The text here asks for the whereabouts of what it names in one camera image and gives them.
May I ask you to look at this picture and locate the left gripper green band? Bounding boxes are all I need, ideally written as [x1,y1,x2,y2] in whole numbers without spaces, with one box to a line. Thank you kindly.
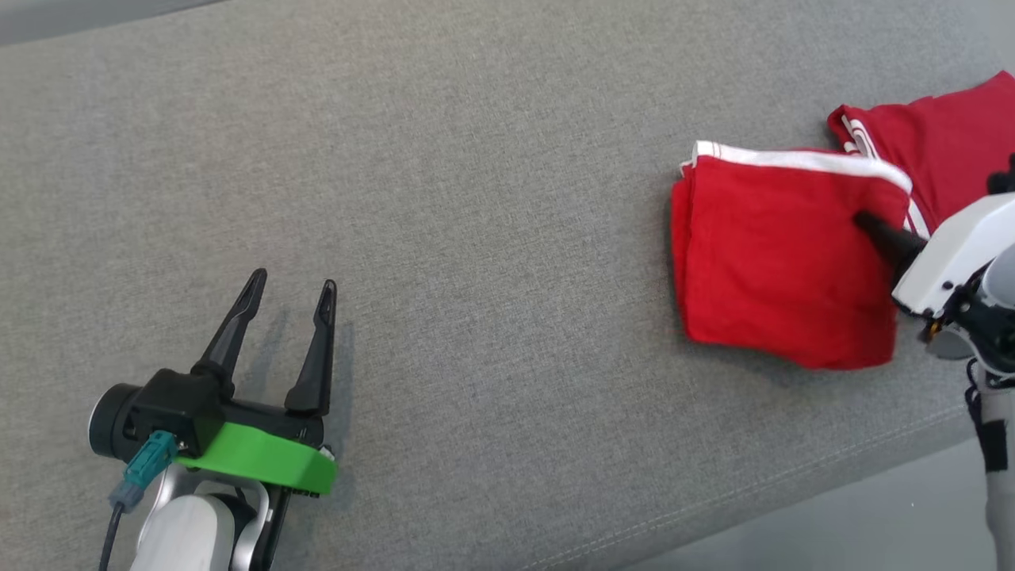
[174,268,339,500]

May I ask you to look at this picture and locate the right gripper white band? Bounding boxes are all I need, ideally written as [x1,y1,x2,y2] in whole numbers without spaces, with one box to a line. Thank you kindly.
[854,192,1015,319]

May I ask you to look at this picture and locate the red jersey with white hem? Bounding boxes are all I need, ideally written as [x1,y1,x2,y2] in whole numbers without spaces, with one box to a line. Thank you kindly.
[670,140,914,372]

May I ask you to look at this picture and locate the red garment with white stripes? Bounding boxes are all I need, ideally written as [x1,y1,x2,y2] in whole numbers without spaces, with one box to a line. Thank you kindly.
[826,70,1015,239]

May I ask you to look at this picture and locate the teal left camera connector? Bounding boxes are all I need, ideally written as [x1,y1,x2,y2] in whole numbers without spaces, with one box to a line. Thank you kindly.
[121,431,180,489]

